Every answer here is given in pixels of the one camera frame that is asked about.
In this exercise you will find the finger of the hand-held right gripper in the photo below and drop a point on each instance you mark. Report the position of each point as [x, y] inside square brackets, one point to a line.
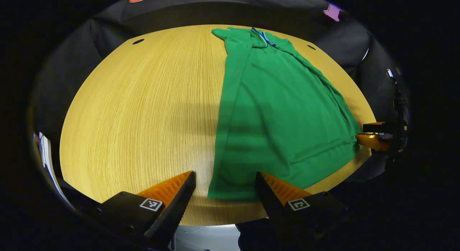
[375, 128]
[373, 142]

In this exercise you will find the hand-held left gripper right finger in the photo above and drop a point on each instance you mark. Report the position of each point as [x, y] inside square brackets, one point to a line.
[267, 200]

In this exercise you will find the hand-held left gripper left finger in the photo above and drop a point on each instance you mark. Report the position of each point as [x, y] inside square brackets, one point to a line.
[176, 211]

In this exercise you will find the green T-shirt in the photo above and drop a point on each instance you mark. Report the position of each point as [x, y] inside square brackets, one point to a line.
[280, 118]

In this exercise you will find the person's dark clothing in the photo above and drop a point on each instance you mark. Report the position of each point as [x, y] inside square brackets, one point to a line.
[255, 242]

